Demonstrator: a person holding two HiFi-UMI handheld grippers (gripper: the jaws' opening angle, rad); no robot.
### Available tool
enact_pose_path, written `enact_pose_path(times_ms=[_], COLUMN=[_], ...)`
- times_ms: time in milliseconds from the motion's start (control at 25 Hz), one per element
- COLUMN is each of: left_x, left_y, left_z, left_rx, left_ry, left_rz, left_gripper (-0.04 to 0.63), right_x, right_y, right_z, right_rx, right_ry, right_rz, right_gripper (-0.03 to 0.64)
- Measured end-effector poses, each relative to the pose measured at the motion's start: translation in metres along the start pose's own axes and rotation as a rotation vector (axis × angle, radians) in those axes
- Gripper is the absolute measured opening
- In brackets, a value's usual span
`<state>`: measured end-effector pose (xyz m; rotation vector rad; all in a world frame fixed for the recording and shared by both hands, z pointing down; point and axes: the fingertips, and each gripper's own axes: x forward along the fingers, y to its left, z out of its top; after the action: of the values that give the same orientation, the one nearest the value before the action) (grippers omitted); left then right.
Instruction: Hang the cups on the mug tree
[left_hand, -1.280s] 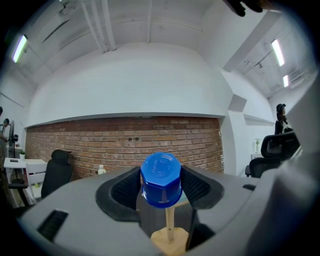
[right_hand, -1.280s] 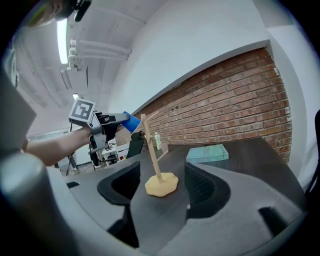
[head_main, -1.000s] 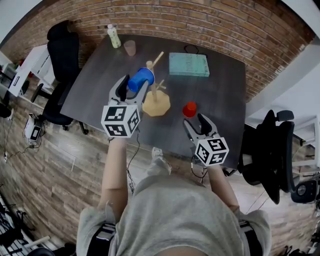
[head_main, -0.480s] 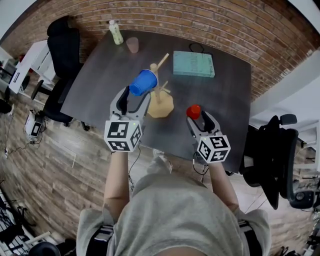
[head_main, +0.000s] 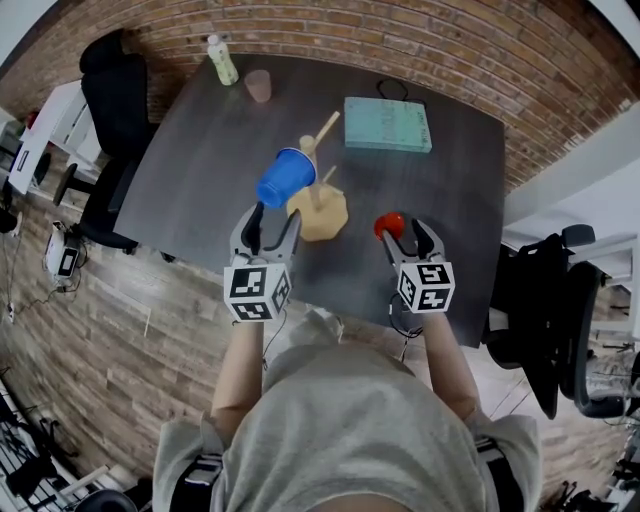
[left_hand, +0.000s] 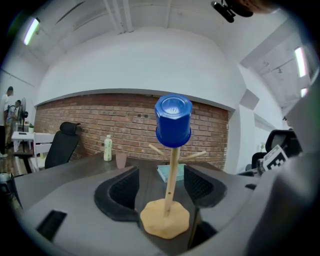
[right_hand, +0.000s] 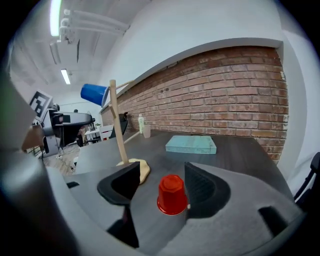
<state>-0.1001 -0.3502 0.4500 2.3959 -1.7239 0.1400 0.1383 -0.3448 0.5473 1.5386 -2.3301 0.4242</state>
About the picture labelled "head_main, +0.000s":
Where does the black waist strap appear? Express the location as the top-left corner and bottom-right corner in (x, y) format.
(172, 452), (224, 512)
(474, 437), (526, 512)

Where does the pale green drink bottle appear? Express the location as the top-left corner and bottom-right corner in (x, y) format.
(206, 33), (240, 86)

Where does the white side table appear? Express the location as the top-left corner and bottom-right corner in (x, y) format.
(7, 79), (106, 196)

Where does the pink translucent cup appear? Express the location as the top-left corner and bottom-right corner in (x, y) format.
(244, 69), (273, 104)

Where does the teal rectangular box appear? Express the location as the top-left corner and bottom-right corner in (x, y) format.
(343, 96), (433, 155)

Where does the person's grey shirt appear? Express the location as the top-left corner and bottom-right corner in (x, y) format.
(152, 344), (544, 512)

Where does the person's left forearm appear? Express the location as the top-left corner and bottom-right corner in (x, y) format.
(209, 319), (266, 446)

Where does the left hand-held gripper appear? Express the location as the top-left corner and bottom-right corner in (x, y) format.
(222, 200), (304, 325)

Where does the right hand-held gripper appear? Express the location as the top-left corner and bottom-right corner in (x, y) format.
(380, 217), (457, 316)

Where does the blue plastic cup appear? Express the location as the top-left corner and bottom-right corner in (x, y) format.
(256, 147), (319, 210)

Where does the person's grey trouser leg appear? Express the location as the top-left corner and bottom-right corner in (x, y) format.
(262, 307), (346, 381)

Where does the black cable loop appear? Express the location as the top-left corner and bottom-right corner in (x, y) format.
(375, 78), (426, 106)

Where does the wooden mug tree stand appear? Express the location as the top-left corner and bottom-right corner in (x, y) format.
(286, 110), (349, 243)

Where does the black equipment pile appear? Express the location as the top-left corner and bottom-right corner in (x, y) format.
(0, 394), (81, 512)

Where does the black office chair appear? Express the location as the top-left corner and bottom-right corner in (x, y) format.
(482, 224), (626, 421)
(52, 29), (176, 264)

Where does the person's right forearm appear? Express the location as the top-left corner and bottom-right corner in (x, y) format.
(422, 312), (481, 422)

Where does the red plastic cup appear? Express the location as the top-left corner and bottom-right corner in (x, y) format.
(373, 211), (406, 241)

